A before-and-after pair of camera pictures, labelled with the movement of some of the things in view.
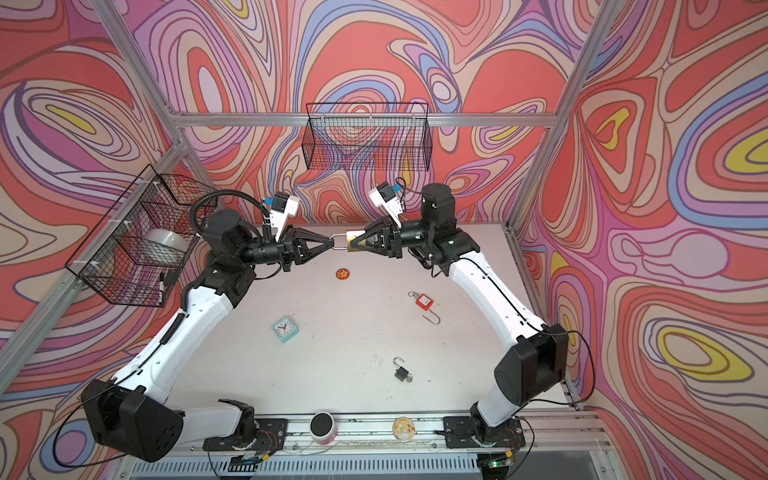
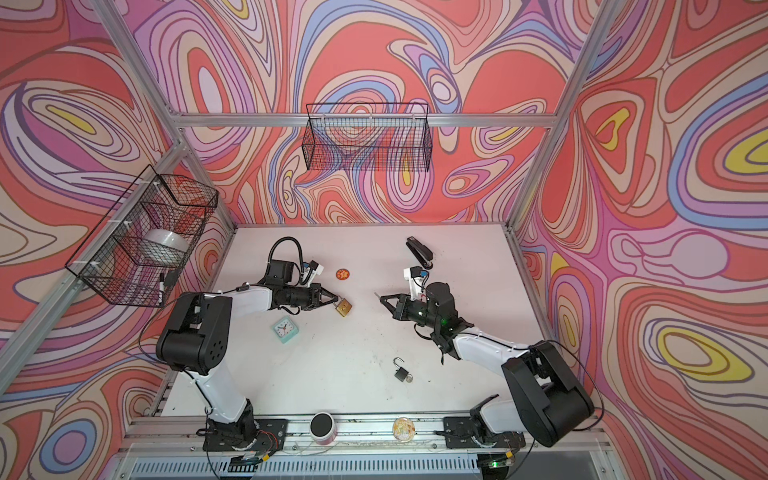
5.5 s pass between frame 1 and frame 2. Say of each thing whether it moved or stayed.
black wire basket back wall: stayed
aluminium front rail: stayed
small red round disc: stayed
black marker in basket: stayed
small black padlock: stayed
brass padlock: moved
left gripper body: moved
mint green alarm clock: stayed
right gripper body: moved
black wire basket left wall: stayed
